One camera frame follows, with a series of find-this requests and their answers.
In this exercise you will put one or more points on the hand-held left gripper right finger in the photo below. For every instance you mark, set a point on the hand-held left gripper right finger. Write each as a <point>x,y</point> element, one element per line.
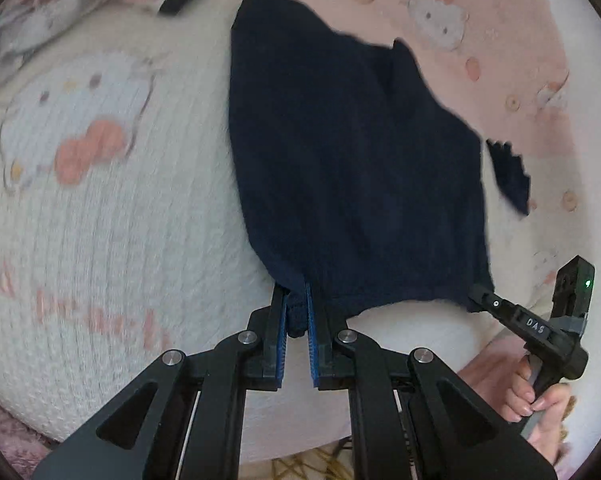
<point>314,345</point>

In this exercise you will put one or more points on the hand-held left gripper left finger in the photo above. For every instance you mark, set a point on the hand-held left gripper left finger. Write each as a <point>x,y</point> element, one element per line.
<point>280,345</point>

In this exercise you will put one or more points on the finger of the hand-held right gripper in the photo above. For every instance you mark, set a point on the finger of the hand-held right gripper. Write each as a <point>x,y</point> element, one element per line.
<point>492,305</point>

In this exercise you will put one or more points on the navy shorts with white stripes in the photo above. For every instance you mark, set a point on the navy shorts with white stripes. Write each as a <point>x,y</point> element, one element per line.
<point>350,160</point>

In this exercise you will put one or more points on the person's right hand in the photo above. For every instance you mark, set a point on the person's right hand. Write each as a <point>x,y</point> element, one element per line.
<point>520,400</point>

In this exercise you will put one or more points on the small navy cloth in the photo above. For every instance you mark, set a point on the small navy cloth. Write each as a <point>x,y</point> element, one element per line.
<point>510,175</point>

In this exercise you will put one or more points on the cat print blanket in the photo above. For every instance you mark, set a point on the cat print blanket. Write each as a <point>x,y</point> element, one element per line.
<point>130,240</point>

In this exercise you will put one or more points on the pink fluffy rug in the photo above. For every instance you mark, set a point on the pink fluffy rug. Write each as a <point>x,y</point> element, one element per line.
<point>10,430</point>

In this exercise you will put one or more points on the white grey garment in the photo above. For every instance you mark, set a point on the white grey garment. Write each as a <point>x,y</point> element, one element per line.
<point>35,20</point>

